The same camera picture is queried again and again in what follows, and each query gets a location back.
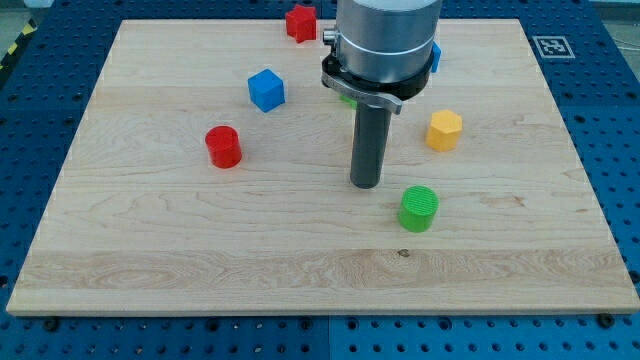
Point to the blue block behind arm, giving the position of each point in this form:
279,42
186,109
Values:
436,52

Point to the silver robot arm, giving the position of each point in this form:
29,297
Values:
383,41

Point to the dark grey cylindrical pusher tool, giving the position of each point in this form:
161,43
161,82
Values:
369,143

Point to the green block behind tool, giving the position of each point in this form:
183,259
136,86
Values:
352,103

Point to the green cylinder block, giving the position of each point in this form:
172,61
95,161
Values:
419,205

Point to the red cylinder block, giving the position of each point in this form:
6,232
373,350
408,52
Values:
223,146

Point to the blue cube block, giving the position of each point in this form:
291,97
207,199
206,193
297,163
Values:
266,90

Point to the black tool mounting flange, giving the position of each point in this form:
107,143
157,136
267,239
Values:
388,96

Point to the wooden board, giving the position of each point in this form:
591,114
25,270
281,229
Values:
141,223

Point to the yellow hexagon block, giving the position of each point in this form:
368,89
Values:
444,130

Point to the red star block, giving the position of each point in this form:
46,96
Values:
301,23

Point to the fiducial marker tag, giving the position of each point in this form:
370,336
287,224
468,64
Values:
553,47

